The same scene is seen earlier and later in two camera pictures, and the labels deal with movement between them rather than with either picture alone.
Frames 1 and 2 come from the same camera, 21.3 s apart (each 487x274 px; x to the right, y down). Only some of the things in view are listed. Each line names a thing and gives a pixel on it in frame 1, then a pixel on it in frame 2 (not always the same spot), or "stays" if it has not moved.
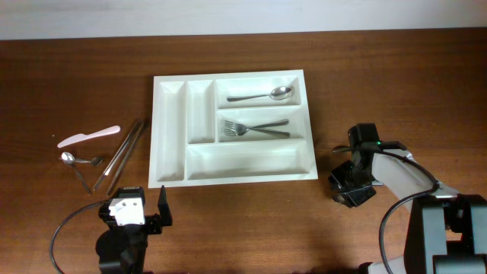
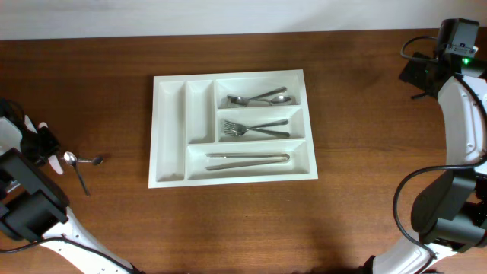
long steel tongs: [140, 124] → [260, 158]
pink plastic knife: [111, 130] → [52, 158]
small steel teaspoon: [68, 159] stays
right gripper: [351, 189] → [415, 72]
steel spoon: [342, 148] → [241, 101]
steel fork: [228, 125] stays
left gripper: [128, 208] → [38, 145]
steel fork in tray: [239, 131] stays
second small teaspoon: [95, 161] stays
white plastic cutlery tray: [230, 128] stays
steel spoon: [280, 93] → [275, 100]
